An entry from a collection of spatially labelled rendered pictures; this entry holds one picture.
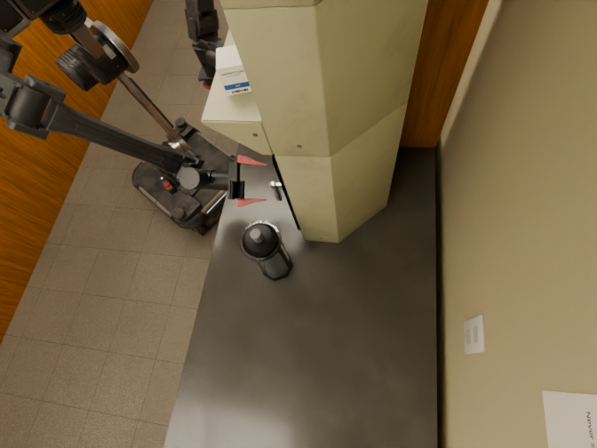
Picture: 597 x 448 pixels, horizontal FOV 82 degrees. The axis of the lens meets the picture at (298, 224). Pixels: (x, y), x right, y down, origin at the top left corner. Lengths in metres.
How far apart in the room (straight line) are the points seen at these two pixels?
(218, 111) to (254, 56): 0.17
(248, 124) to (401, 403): 0.78
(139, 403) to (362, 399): 1.51
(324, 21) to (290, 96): 0.13
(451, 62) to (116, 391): 2.20
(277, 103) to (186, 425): 0.88
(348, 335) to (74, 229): 2.22
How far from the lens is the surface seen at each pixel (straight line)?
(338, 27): 0.50
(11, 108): 0.90
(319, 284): 1.06
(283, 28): 0.48
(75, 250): 2.77
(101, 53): 1.55
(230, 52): 0.66
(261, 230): 0.88
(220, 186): 1.00
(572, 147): 0.56
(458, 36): 0.97
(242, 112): 0.64
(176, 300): 2.26
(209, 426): 1.11
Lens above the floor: 1.97
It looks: 65 degrees down
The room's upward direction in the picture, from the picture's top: 20 degrees counter-clockwise
